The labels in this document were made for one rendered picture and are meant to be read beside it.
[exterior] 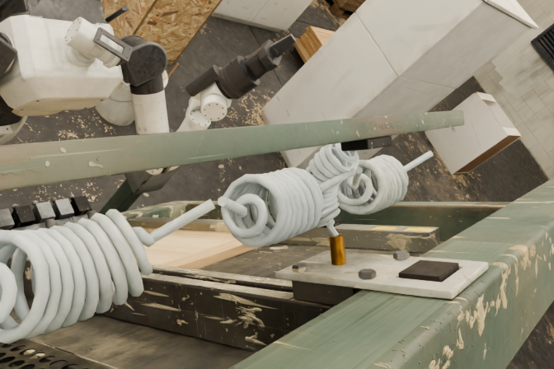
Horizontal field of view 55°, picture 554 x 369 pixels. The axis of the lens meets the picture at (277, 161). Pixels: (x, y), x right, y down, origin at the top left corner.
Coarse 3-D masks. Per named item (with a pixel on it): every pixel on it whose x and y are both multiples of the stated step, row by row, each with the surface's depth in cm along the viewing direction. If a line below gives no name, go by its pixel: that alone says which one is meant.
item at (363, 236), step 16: (144, 224) 154; (160, 224) 149; (192, 224) 141; (208, 224) 137; (224, 224) 133; (352, 224) 116; (288, 240) 121; (304, 240) 118; (320, 240) 116; (352, 240) 110; (368, 240) 108; (384, 240) 106; (400, 240) 104; (416, 240) 101; (432, 240) 101
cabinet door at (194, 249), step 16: (160, 240) 133; (176, 240) 131; (192, 240) 129; (208, 240) 127; (224, 240) 125; (160, 256) 114; (176, 256) 112; (192, 256) 109; (208, 256) 108; (224, 256) 111
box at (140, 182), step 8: (176, 168) 185; (128, 176) 186; (136, 176) 184; (144, 176) 181; (152, 176) 180; (160, 176) 184; (168, 176) 188; (136, 184) 184; (144, 184) 183; (152, 184) 186; (160, 184) 190; (136, 192) 185; (144, 192) 188
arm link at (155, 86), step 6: (126, 42) 142; (132, 42) 140; (138, 42) 138; (156, 78) 141; (162, 78) 145; (144, 84) 141; (150, 84) 141; (156, 84) 142; (162, 84) 145; (132, 90) 142; (138, 90) 141; (144, 90) 141; (150, 90) 141; (156, 90) 142; (162, 90) 145
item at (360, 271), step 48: (336, 144) 53; (384, 144) 51; (336, 192) 56; (336, 240) 56; (144, 288) 74; (192, 288) 68; (240, 288) 64; (288, 288) 63; (336, 288) 54; (384, 288) 48; (432, 288) 45; (192, 336) 69; (240, 336) 63
